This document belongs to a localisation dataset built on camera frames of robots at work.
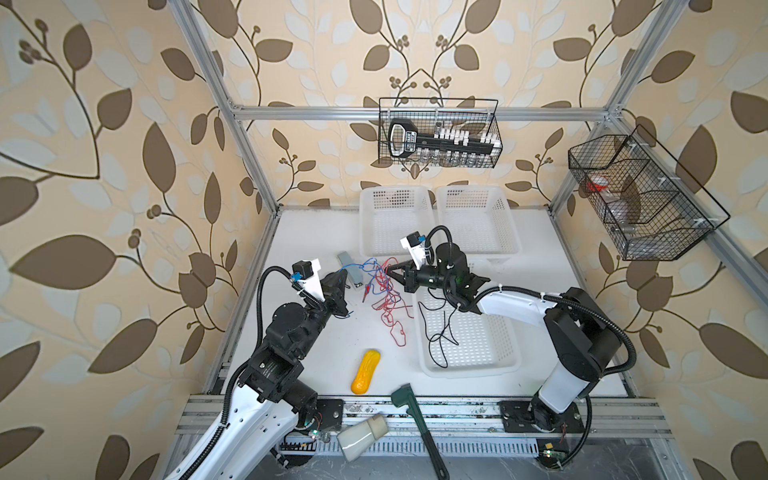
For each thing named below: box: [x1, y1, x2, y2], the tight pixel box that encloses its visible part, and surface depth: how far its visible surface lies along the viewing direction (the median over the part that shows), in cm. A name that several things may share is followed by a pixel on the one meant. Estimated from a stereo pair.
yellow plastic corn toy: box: [351, 350, 381, 395], surface depth 80 cm
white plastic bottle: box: [336, 414, 389, 462], surface depth 69 cm
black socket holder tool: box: [388, 118, 503, 166], surface depth 86 cm
